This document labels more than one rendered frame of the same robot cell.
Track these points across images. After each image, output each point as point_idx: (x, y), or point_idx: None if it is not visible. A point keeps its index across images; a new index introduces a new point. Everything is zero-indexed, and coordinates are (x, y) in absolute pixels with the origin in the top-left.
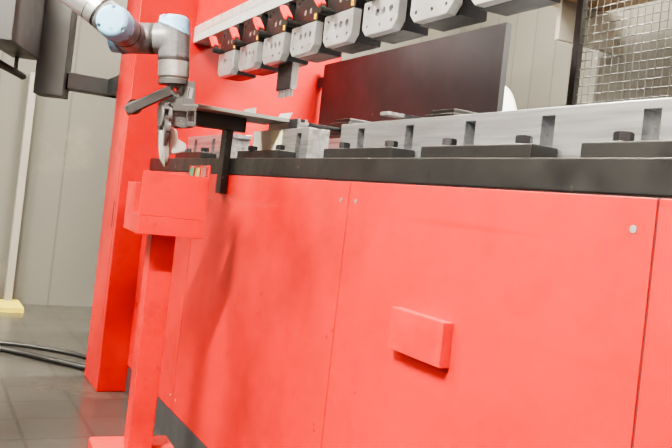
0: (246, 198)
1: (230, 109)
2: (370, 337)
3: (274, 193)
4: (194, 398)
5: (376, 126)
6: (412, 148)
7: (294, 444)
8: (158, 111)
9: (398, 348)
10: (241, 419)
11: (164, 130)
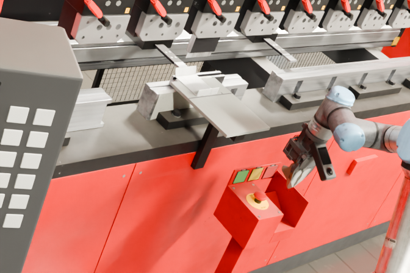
0: (233, 158)
1: (250, 109)
2: None
3: (272, 145)
4: None
5: (312, 78)
6: (332, 86)
7: None
8: (307, 160)
9: (355, 173)
10: (206, 265)
11: (312, 169)
